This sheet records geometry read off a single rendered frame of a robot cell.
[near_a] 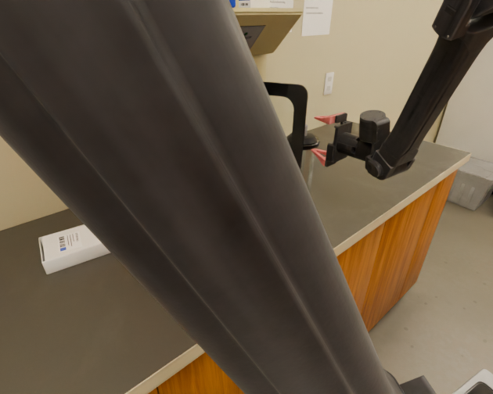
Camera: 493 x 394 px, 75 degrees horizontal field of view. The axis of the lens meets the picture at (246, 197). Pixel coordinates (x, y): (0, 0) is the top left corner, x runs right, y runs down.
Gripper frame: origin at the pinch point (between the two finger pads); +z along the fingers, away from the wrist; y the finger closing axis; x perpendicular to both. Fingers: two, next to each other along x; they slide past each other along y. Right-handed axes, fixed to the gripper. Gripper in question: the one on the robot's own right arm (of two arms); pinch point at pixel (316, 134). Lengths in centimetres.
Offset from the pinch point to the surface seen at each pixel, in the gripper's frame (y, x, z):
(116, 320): -26, 65, -2
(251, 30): 27.2, 22.0, 3.2
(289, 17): 29.6, 12.9, 0.9
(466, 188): -102, -227, 6
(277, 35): 25.9, 12.5, 4.7
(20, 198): -18, 71, 55
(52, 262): -22, 70, 22
